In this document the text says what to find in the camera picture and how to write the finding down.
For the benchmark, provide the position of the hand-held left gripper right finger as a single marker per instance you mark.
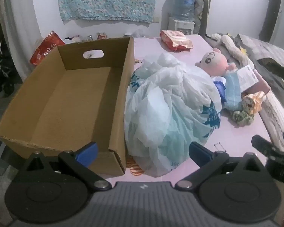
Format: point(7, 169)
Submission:
point(198, 153)

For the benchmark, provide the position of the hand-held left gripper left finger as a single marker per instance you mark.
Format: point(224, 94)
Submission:
point(87, 153)

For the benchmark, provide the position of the brown cardboard box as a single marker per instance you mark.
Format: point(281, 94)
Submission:
point(73, 99)

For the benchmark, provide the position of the blue checked towel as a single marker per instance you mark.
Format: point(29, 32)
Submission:
point(233, 92)

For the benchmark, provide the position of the white plastic bag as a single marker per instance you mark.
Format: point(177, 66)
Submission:
point(170, 99)

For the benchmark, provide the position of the white teal carton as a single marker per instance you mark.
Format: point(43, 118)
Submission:
point(247, 78)

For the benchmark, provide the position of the pink plush doll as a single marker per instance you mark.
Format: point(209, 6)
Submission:
point(213, 62)

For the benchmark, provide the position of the white fringed blanket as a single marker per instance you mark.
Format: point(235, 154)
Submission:
point(279, 118)

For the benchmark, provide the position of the green knitted toy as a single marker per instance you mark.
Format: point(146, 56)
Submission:
point(242, 118)

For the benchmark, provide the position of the orange striped knitted toy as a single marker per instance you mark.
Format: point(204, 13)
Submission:
point(253, 102)

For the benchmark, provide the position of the pink sponge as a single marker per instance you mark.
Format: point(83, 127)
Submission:
point(260, 87)

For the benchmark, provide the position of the dark grey blanket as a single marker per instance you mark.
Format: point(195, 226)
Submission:
point(274, 78)

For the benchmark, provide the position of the grey plaid quilt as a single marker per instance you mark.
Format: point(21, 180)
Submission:
point(265, 47)

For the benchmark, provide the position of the cream lace cloth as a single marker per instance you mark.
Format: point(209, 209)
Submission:
point(234, 49)

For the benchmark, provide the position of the red snack bag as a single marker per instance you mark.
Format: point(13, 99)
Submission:
point(47, 49)

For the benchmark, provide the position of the pink printed bed sheet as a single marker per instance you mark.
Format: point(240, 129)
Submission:
point(151, 47)

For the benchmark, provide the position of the red wet wipes pack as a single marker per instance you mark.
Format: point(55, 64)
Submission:
point(176, 39)

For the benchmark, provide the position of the white water dispenser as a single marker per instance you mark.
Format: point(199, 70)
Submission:
point(179, 26)

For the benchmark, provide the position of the white curtain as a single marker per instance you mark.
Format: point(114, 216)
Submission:
point(21, 28)

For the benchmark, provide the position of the blue water bottle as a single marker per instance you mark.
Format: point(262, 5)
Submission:
point(183, 4)

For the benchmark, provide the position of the blue floral wall cloth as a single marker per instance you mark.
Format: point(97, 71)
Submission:
point(108, 0)

